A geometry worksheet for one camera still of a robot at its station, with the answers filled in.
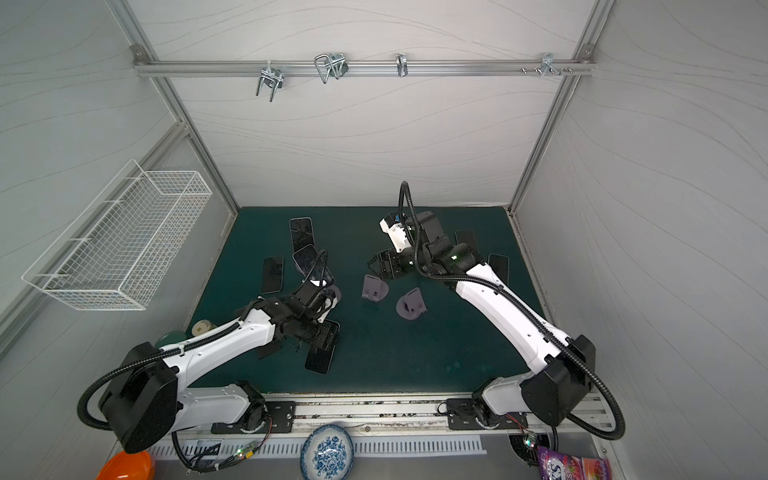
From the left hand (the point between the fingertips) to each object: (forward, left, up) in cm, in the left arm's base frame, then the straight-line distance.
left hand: (332, 331), depth 84 cm
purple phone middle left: (+18, +8, +7) cm, 21 cm away
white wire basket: (+4, +47, +29) cm, 55 cm away
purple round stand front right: (+8, -23, +1) cm, 24 cm away
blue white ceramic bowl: (-28, -3, -4) cm, 28 cm away
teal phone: (-8, +1, +7) cm, 10 cm away
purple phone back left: (+30, +14, +9) cm, 34 cm away
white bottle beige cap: (-2, +34, +6) cm, 34 cm away
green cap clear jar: (-5, +40, +6) cm, 41 cm away
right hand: (+12, -15, +22) cm, 29 cm away
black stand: (-13, +7, +23) cm, 27 cm away
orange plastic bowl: (-31, +39, +1) cm, 50 cm away
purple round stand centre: (+15, -11, 0) cm, 18 cm away
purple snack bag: (-29, -54, -1) cm, 61 cm away
